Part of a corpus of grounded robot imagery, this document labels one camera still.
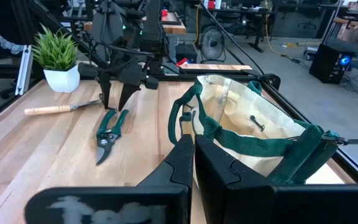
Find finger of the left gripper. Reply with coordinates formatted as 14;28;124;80
118;83;142;112
98;72;113;110

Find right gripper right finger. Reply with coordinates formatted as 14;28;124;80
194;135;358;224

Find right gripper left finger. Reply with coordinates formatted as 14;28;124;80
24;133;195;224

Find green handled pruning shears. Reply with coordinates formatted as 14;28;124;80
95;108;130;166

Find wooden handled garden tool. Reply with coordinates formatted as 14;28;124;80
24;98;104;116

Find beige canvas gardening bag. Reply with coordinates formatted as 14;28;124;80
168;73;354;187

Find red white item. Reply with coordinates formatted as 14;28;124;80
175;57;190;68

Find green plant in white pot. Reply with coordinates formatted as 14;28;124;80
31;23;81;94

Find wooden workbench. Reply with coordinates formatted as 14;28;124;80
160;11;188;35

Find neighbouring wooden table top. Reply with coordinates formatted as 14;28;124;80
178;63;254;72

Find silver aluminium profile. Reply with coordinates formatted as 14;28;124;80
14;45;33;96

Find black floor fan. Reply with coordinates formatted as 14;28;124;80
200;25;227;63

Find black desk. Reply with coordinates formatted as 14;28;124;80
197;6;276;54

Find black computer tower blue light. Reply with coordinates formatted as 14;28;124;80
308;43;353;85

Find black office chair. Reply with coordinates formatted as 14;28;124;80
296;7;319;31

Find wooden top desk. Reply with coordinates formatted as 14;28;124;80
333;17;358;47

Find long black cable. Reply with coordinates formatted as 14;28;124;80
197;0;265;75

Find yellow floor cable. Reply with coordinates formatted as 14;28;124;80
263;0;291;57

